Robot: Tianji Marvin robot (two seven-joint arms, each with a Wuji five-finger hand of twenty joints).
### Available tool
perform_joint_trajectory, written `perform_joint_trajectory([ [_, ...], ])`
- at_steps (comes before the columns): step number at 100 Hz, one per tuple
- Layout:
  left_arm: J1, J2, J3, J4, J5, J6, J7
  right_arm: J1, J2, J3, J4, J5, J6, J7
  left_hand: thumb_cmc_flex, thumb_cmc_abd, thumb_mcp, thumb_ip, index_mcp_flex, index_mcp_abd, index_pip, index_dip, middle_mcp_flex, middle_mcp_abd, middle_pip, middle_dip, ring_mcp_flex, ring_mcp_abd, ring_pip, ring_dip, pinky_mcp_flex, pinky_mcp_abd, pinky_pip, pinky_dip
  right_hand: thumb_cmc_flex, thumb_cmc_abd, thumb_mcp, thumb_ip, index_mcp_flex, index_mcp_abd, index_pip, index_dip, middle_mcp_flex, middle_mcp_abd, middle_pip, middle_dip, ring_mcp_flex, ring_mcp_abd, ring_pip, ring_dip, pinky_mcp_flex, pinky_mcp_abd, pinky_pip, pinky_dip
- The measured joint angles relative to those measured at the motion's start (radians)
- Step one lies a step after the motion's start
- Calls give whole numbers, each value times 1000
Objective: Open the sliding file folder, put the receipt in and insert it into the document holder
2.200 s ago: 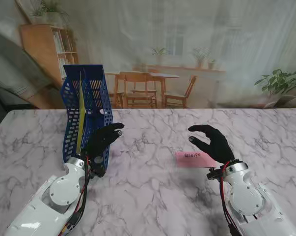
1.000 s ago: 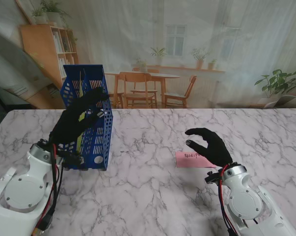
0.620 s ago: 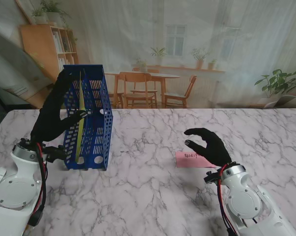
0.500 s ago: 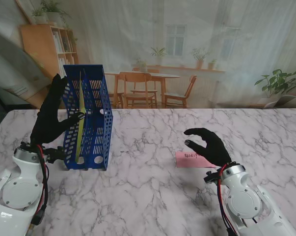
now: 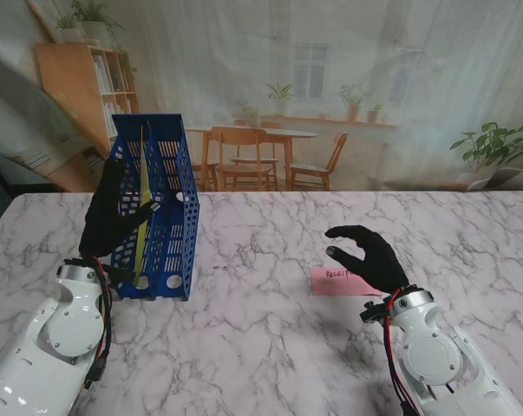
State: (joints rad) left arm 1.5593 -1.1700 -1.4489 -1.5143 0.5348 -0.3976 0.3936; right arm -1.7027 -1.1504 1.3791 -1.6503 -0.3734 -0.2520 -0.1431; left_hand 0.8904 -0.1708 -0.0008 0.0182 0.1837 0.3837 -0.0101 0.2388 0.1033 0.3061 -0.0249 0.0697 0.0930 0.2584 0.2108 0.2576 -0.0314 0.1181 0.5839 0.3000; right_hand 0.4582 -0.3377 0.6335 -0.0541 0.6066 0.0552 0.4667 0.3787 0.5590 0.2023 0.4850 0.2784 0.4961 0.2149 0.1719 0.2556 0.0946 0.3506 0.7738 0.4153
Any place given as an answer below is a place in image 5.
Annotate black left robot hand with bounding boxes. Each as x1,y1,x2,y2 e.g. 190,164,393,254
78,158,161,257

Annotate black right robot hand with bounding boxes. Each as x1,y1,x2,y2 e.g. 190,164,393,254
324,224,410,296

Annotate pink paper receipt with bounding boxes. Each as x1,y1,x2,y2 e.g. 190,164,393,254
309,266,383,296

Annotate yellow translucent file folder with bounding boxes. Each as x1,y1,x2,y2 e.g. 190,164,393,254
133,125,156,287

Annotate blue perforated file rack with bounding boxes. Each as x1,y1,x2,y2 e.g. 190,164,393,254
106,113,200,302

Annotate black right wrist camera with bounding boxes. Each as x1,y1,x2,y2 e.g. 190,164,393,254
359,299,392,324

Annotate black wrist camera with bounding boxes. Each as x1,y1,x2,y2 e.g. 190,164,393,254
359,299,392,324
102,258,134,285

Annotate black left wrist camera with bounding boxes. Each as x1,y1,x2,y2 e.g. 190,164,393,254
102,258,134,285

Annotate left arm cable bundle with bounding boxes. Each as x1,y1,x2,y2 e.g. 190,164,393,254
85,255,114,391

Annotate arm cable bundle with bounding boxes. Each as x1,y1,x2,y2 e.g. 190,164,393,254
382,289,422,416
85,255,114,391

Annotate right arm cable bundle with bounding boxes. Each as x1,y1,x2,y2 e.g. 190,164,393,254
382,289,422,416

